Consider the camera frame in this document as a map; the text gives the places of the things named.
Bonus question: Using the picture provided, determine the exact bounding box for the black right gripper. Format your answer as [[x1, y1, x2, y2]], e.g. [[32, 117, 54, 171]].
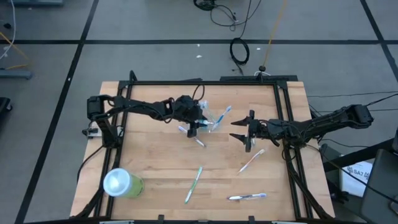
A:
[[229, 109, 285, 153]]

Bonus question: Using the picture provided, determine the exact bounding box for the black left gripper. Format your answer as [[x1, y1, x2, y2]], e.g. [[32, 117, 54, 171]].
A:
[[169, 95, 209, 139]]

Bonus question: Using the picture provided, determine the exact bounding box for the clear plastic bag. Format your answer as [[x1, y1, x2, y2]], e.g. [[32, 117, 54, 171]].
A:
[[198, 99, 233, 134]]

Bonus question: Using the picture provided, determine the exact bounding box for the green cup with white lid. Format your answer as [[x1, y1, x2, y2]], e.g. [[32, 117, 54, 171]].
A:
[[103, 167, 145, 199]]

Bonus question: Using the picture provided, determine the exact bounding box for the orange white toothbrush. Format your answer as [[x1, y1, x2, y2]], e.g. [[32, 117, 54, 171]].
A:
[[238, 147, 267, 174]]

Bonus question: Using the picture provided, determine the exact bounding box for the dark blue toothbrush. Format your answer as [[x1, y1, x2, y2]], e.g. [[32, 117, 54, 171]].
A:
[[226, 192, 268, 201]]

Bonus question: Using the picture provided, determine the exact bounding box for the black support beam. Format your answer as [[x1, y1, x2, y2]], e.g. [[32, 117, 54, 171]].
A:
[[323, 138, 396, 172]]

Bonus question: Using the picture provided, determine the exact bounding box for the white printed paper sign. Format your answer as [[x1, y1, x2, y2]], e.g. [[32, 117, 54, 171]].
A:
[[340, 161, 374, 198]]

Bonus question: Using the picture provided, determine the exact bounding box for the dark grey chair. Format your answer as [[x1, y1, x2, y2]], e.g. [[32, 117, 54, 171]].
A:
[[360, 148, 398, 224]]

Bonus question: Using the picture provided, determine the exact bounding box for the grey blue floor bar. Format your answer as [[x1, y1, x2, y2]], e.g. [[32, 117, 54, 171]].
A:
[[0, 69, 33, 80]]

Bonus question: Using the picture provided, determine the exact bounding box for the black object on floor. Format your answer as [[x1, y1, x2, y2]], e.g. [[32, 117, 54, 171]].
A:
[[0, 96, 13, 121]]

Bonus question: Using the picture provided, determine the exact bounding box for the black aluminium table frame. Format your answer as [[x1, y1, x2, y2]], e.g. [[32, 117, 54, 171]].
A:
[[70, 70, 335, 220]]

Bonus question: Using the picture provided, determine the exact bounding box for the coiled black floor cable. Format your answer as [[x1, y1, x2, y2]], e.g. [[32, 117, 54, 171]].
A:
[[229, 37, 250, 75]]

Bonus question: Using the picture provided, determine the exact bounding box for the thin black cable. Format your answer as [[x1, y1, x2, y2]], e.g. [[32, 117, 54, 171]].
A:
[[307, 91, 398, 99], [310, 93, 398, 119]]

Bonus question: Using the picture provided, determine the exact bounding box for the long yellow cable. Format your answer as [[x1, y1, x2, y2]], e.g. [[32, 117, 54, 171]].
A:
[[262, 0, 289, 67]]

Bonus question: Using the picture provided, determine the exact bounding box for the tangled black floor cable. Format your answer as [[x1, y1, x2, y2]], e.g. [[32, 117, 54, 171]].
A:
[[193, 0, 261, 32]]

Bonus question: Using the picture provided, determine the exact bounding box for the thin yellow floor cable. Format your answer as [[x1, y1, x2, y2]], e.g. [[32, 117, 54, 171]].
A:
[[0, 30, 30, 71]]

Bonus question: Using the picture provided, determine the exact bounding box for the thin white floor cable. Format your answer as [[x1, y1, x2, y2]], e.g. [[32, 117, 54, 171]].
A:
[[0, 0, 17, 62]]

